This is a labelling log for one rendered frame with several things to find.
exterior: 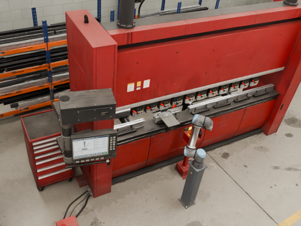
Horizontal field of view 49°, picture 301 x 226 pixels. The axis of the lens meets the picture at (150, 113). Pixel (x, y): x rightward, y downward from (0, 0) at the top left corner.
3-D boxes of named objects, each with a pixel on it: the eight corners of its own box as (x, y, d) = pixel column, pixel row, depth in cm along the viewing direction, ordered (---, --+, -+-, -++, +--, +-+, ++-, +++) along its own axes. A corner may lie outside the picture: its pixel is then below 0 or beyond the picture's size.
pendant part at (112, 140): (72, 164, 329) (70, 138, 307) (71, 155, 338) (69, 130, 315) (116, 158, 342) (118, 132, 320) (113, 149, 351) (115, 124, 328)
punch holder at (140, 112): (132, 117, 417) (133, 107, 406) (129, 113, 422) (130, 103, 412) (143, 115, 423) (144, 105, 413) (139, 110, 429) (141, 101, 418)
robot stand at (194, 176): (195, 203, 458) (208, 166, 409) (186, 209, 450) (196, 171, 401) (188, 194, 469) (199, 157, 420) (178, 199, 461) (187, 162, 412)
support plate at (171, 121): (168, 127, 426) (168, 127, 425) (158, 115, 443) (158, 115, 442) (179, 123, 434) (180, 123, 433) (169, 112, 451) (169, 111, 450)
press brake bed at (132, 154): (108, 187, 465) (109, 145, 412) (102, 176, 478) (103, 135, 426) (262, 132, 592) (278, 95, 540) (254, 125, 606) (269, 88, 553)
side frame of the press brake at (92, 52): (94, 198, 447) (92, 47, 302) (74, 156, 502) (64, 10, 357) (111, 192, 458) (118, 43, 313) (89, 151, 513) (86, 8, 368)
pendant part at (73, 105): (65, 173, 338) (59, 109, 284) (62, 155, 355) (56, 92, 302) (113, 165, 352) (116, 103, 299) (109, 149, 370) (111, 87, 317)
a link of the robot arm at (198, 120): (194, 160, 397) (206, 117, 385) (182, 156, 399) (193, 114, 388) (195, 157, 408) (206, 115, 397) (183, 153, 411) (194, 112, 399)
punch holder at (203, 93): (196, 100, 459) (199, 91, 449) (193, 97, 465) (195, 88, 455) (205, 98, 466) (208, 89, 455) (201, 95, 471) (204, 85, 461)
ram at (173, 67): (107, 114, 392) (108, 54, 341) (104, 110, 397) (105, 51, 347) (283, 69, 520) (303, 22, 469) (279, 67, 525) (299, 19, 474)
